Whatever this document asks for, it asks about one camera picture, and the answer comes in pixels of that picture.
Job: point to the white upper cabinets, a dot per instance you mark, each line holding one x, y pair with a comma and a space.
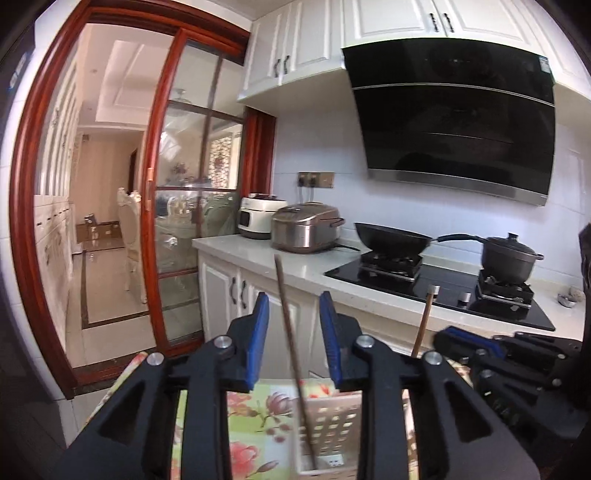
369, 27

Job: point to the white hallway cabinets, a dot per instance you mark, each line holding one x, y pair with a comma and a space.
55, 221

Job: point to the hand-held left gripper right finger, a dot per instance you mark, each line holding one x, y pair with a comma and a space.
330, 341

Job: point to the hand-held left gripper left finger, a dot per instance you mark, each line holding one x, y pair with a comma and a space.
258, 341

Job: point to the floral tablecloth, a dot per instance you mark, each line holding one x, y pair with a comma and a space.
258, 415

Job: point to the white pressure cooker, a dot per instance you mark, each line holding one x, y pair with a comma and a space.
256, 217

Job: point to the black lidded pot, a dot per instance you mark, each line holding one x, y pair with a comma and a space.
508, 263

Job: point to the brown wooden chopstick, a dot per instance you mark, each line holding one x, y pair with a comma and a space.
288, 323
425, 323

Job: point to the white base cabinets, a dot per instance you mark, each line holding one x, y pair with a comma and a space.
217, 286

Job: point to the red wooden door frame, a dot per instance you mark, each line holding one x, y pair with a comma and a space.
27, 207

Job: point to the black gas stove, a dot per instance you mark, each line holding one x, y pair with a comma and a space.
443, 290

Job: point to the brass wall socket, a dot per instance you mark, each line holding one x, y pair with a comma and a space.
318, 180

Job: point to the cardboard boxes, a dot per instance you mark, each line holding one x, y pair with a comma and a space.
99, 233

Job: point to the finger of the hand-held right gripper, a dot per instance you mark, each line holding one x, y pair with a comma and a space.
461, 341
508, 378

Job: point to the black wok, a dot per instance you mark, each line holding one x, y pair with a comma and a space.
392, 240

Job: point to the white carved dining chair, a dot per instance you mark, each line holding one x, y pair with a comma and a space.
134, 240

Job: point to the black range hood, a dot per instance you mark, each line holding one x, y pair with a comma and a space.
452, 120

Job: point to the silver rice cooker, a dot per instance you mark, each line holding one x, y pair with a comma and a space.
304, 228

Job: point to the white plastic utensil basket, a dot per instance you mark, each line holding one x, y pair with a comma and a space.
337, 424

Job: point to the small metal bowl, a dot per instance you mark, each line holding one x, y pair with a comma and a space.
567, 300

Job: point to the glass sliding door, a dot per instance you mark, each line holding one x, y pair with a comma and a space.
194, 221

